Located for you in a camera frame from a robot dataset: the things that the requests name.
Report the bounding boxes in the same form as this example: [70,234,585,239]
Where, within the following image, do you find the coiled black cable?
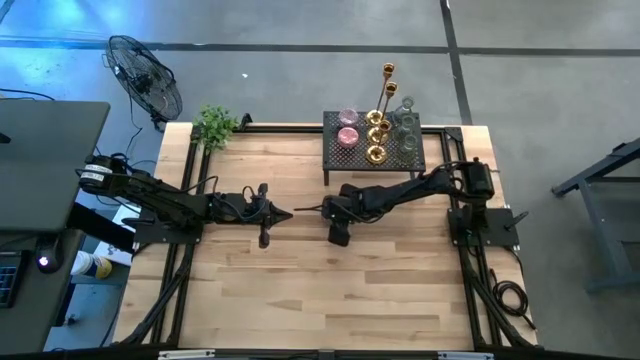
[488,267,537,331]

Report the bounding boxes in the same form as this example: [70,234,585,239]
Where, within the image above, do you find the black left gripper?
[212,181,294,250]

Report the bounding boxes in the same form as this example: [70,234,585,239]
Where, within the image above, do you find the black desk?
[0,227,86,357]

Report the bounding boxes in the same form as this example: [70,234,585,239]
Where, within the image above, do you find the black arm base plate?
[132,207,206,246]
[446,204,522,249]

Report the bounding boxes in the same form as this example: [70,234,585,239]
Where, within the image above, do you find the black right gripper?
[294,182,364,248]

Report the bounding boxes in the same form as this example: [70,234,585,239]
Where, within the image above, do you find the tall gold candlestick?
[367,81,400,146]
[364,62,396,127]

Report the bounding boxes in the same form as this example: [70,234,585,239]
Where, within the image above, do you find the green potted plant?
[192,103,241,154]

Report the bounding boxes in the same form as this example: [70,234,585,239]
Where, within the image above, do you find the white paper sheet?
[113,202,143,221]
[92,241,134,267]

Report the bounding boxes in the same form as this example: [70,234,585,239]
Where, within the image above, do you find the dark grey monitor panel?
[0,98,111,234]

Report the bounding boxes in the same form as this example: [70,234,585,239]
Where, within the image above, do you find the short gold candle holder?
[364,118,392,166]

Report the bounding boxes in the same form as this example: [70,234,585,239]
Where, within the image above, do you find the green glass jar front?
[397,132,420,164]

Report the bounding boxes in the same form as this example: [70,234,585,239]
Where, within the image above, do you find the black perforated metal shelf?
[322,110,427,187]

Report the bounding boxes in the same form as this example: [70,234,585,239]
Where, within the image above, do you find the white yellow tub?
[71,249,114,280]

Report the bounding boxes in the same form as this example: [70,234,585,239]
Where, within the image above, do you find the pink mosaic candle holder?
[336,126,361,149]

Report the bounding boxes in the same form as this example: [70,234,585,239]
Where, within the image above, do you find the clear ribbed glass candle holder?
[394,113,419,144]
[392,94,417,124]

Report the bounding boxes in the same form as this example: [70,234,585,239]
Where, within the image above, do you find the black floor fan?
[103,34,184,135]

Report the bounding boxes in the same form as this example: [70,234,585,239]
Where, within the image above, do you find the black keyboard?
[0,249,25,309]

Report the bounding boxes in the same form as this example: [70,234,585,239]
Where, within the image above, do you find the grey metal stand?
[551,137,640,294]

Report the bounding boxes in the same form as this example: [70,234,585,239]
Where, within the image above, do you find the black computer mouse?
[33,233,65,275]

